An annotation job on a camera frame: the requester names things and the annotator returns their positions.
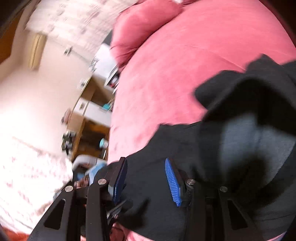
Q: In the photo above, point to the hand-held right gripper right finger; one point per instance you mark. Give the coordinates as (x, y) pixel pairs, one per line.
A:
(172, 183)

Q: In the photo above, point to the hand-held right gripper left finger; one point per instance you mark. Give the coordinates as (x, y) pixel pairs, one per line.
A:
(120, 178)

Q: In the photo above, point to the black garment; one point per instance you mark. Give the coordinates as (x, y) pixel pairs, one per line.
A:
(161, 143)

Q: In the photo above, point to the teal cup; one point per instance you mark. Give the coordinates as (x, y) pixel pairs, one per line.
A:
(104, 143)

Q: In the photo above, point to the wooden desk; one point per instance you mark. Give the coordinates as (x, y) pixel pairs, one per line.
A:
(90, 139)

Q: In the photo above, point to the wooden wardrobe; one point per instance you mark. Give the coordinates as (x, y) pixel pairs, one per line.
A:
(92, 102)

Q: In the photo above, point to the white red patterned cloth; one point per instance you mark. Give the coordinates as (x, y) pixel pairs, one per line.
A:
(30, 180)

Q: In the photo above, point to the pink bed blanket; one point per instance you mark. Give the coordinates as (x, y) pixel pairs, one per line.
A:
(173, 81)

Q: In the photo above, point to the white shelf unit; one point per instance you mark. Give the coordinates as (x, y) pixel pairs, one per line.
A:
(105, 64)

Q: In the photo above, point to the pink pillow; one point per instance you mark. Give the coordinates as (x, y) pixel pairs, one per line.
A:
(143, 30)

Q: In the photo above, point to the white patterned curtain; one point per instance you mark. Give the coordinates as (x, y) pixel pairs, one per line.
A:
(81, 20)

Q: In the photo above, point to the beige wall unit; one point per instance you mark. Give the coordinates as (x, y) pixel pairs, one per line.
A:
(37, 51)

